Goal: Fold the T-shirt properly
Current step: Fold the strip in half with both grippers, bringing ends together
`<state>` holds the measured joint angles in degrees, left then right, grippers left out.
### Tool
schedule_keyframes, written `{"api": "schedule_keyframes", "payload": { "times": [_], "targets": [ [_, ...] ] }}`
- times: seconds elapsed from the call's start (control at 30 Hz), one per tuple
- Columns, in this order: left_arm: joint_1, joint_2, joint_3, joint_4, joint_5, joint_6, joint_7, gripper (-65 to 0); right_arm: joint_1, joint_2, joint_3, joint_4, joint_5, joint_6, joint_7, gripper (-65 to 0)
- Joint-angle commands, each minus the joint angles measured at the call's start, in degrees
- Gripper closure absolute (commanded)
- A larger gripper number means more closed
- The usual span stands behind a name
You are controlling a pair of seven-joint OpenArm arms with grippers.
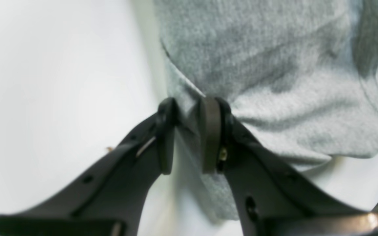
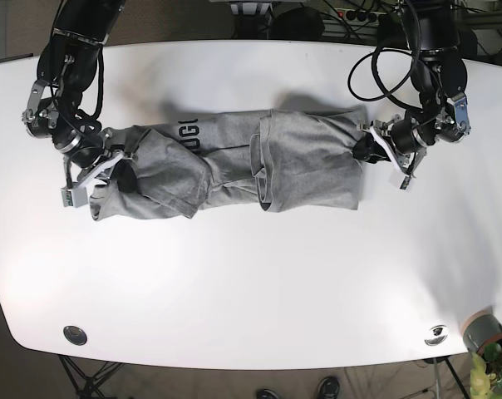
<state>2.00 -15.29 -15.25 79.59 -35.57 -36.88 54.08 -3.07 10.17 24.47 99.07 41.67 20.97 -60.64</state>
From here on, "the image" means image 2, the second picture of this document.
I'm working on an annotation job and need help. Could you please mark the grey plant pot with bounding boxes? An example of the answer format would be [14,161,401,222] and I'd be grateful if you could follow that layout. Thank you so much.
[460,311,502,356]

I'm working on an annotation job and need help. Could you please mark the left silver table grommet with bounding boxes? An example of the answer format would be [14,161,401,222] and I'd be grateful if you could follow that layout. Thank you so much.
[63,325,88,346]

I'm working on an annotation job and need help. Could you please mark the light grey printed T-shirt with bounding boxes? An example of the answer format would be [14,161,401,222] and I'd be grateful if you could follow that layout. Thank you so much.
[89,106,367,221]

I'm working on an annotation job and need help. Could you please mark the green potted plant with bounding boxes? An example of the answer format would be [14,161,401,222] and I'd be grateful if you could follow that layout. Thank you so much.
[470,342,502,399]

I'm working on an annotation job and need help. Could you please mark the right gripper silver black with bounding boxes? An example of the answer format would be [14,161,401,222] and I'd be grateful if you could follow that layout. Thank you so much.
[59,128,138,208]

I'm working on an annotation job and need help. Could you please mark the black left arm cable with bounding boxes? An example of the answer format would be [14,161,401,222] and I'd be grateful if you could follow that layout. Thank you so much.
[347,0,435,121]

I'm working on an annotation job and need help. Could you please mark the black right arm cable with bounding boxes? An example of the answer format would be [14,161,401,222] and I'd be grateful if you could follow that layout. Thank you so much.
[53,24,106,142]

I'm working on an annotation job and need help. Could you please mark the black folding table legs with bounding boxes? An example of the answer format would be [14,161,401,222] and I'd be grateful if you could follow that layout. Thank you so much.
[58,355,125,399]

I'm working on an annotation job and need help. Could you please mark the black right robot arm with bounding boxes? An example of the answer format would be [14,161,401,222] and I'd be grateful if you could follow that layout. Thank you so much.
[22,1,138,207]

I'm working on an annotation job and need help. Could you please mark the right silver table grommet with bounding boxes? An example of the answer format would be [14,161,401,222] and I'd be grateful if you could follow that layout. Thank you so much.
[424,325,449,347]

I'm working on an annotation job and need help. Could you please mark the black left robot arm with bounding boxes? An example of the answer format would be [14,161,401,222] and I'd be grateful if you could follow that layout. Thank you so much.
[353,1,470,190]

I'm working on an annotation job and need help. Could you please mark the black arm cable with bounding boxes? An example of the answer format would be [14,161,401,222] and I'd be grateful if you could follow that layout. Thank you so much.
[347,0,435,121]
[53,24,106,142]

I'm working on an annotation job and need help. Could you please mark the silver table grommet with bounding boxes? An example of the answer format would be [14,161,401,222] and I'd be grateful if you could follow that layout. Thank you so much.
[63,325,88,346]
[424,325,449,347]

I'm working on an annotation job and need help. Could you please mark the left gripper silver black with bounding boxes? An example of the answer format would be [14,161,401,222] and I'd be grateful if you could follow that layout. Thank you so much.
[352,115,426,191]

